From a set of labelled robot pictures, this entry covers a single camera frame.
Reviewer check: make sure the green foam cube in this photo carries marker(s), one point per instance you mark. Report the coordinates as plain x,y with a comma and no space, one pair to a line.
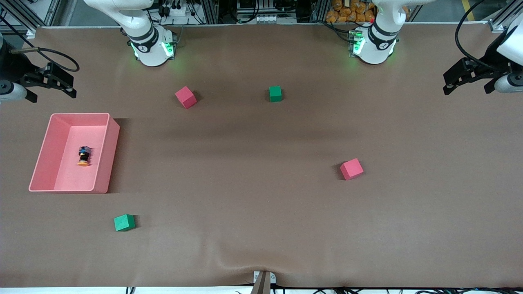
275,94
124,223

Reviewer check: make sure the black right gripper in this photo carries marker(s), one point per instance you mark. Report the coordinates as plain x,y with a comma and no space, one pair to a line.
15,66

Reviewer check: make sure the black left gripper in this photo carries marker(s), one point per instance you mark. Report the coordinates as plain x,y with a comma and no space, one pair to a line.
492,61

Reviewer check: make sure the orange capped push button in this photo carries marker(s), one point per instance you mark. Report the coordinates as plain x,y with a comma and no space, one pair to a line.
84,157

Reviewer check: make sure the pink foam cube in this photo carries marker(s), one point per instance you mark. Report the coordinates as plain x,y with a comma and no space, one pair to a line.
351,169
186,97

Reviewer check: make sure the orange snack bags pile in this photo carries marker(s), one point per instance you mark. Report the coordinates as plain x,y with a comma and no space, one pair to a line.
347,12

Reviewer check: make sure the metal table edge bracket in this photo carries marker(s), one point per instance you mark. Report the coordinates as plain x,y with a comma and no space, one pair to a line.
263,281

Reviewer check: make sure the aluminium frame profile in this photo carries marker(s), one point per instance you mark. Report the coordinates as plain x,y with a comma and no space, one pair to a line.
24,20
504,20

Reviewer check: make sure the pink plastic bin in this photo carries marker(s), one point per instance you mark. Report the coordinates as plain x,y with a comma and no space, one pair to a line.
102,155

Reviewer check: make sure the white power strip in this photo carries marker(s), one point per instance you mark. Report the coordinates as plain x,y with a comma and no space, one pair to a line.
173,10

